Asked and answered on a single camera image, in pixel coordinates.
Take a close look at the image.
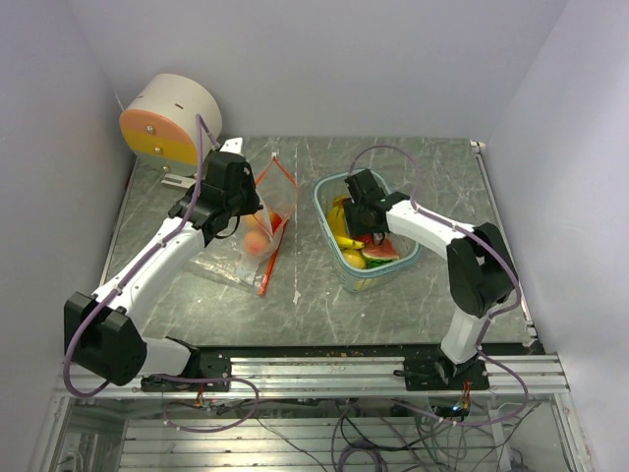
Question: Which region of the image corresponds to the clear orange-zip top bag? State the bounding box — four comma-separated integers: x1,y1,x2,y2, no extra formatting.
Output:
236,151,298,284

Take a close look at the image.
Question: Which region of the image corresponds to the clear orange-zip bag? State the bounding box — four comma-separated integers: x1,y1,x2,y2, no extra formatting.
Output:
184,240,279,297
236,151,298,284

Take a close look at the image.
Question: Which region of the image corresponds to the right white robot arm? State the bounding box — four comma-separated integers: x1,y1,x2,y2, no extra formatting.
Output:
344,169,519,389

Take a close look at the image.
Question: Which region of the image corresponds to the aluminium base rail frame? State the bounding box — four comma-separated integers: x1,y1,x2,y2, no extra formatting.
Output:
32,339,594,471

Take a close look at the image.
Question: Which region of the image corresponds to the red toy pear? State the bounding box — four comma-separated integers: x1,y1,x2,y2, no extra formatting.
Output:
268,211,284,235

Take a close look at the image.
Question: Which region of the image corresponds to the toy watermelon slice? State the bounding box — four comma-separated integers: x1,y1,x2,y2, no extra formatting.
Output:
361,239,400,268

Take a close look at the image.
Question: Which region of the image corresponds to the yellow toy banana bunch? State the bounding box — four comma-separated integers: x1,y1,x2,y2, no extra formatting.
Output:
326,196,365,250

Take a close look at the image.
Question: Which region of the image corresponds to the orange toy peach with leaf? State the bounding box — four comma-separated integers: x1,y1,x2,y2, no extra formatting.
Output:
242,209,271,232

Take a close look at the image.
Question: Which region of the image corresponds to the pink toy peach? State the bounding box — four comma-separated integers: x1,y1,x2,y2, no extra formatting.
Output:
244,230,271,257

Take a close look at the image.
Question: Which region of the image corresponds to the yellow toy mango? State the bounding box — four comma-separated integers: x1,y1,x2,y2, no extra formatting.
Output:
341,249,368,270

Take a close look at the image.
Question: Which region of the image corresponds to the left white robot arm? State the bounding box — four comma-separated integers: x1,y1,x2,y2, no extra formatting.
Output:
63,150,262,396

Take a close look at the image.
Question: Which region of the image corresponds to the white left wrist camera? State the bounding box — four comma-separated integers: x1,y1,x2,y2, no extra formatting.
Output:
219,137,244,155

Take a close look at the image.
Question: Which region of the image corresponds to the white and blue plastic basket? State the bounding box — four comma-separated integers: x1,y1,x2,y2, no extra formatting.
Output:
313,172,421,293

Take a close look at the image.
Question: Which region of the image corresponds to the white cylinder with orange face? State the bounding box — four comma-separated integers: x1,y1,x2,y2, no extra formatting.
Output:
119,74,223,176

